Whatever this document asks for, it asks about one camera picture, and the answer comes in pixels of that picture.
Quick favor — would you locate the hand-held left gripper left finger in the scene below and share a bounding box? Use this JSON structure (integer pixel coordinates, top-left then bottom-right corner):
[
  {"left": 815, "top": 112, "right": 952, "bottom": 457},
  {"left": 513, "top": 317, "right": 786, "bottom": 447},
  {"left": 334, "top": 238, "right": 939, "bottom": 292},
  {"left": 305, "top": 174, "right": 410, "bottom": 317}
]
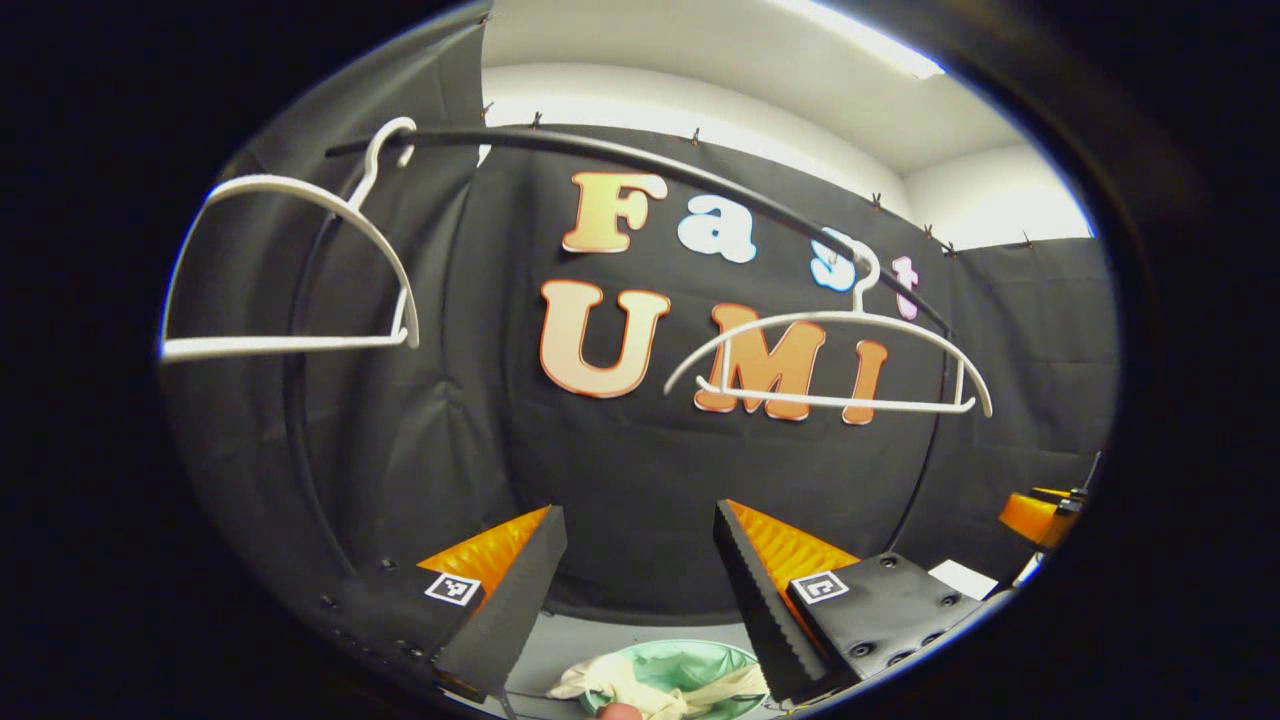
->
[{"left": 318, "top": 504, "right": 569, "bottom": 706}]

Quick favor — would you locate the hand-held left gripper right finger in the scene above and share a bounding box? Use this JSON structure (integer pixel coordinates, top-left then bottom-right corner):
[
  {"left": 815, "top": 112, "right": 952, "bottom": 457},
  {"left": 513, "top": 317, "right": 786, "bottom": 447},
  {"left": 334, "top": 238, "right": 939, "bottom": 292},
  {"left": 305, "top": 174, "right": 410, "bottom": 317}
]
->
[{"left": 712, "top": 498, "right": 989, "bottom": 706}]

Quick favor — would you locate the green laundry hamper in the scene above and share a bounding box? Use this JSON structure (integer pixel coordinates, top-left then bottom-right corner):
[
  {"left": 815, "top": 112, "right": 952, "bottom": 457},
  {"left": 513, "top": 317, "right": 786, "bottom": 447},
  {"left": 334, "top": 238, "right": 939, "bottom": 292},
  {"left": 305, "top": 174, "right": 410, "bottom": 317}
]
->
[{"left": 578, "top": 638, "right": 769, "bottom": 720}]

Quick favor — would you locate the cream button-up shirt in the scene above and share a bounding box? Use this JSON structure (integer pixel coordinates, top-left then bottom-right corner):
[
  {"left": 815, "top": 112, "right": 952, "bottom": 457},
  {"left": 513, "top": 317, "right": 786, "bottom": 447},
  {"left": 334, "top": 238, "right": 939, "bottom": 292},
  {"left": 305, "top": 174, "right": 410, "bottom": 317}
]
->
[{"left": 548, "top": 653, "right": 771, "bottom": 720}]

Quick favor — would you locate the white plastic hanger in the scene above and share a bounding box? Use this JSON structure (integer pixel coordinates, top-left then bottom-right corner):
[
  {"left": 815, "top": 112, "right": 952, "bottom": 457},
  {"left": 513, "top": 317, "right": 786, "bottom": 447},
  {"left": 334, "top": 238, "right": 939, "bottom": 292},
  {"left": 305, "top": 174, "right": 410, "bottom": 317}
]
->
[
  {"left": 160, "top": 117, "right": 421, "bottom": 363},
  {"left": 663, "top": 240, "right": 994, "bottom": 419}
]

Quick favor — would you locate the black backdrop cloth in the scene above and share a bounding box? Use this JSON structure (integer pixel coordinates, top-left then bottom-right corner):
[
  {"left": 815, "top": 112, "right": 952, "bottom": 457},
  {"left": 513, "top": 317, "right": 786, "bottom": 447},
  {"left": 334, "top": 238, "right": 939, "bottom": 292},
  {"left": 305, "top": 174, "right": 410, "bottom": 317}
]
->
[{"left": 160, "top": 5, "right": 1121, "bottom": 626}]

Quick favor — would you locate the ceiling light panel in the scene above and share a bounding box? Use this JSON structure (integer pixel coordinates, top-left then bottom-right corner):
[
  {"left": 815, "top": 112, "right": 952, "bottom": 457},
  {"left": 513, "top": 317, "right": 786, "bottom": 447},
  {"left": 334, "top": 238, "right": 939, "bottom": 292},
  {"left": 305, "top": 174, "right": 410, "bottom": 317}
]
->
[{"left": 790, "top": 0, "right": 946, "bottom": 79}]

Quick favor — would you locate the black clothes rack rail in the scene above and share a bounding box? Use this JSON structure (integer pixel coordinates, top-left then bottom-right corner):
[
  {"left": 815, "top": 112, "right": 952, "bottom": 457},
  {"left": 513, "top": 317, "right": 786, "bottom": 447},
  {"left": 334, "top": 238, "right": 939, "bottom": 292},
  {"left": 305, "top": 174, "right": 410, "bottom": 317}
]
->
[{"left": 283, "top": 125, "right": 961, "bottom": 581}]

